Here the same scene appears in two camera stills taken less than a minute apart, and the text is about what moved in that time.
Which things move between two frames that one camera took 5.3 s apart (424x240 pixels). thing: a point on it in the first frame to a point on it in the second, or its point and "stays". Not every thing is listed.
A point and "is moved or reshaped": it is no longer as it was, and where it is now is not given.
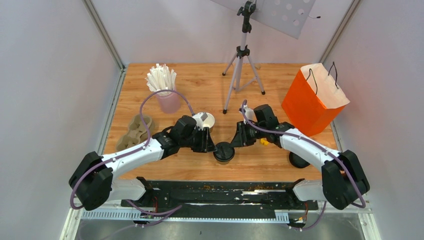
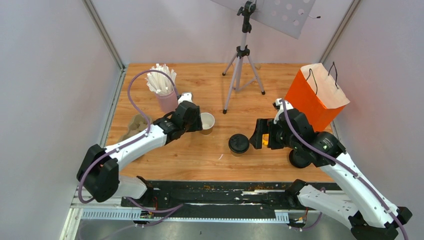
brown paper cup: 223,163 to 238,154
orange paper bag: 312,100 stays
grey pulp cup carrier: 137,133 stays
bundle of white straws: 159,78 stays
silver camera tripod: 244,73 stays
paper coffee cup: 224,153 is moved or reshaped
